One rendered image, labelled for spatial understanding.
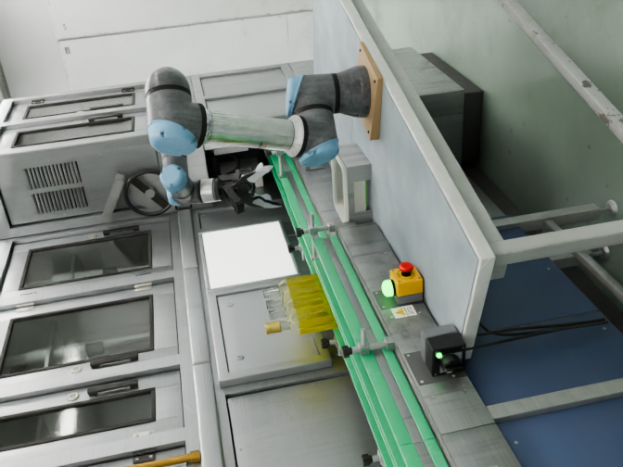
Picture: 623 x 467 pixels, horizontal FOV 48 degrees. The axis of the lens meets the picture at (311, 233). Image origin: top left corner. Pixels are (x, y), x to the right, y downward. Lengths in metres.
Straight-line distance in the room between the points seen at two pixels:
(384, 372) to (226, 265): 1.07
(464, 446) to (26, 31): 5.26
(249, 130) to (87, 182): 1.31
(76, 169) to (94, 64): 2.76
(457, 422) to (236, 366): 0.82
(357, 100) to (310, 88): 0.14
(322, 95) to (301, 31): 3.77
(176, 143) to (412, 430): 0.88
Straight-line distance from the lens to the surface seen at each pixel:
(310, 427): 1.99
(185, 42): 5.66
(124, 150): 2.98
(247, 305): 2.39
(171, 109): 1.77
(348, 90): 2.02
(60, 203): 3.10
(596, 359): 1.80
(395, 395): 1.64
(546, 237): 1.61
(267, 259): 2.61
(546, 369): 1.75
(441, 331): 1.66
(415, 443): 1.55
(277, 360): 2.15
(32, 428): 2.22
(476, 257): 1.48
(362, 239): 2.15
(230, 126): 1.83
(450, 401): 1.60
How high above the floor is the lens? 1.28
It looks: 8 degrees down
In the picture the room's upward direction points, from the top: 99 degrees counter-clockwise
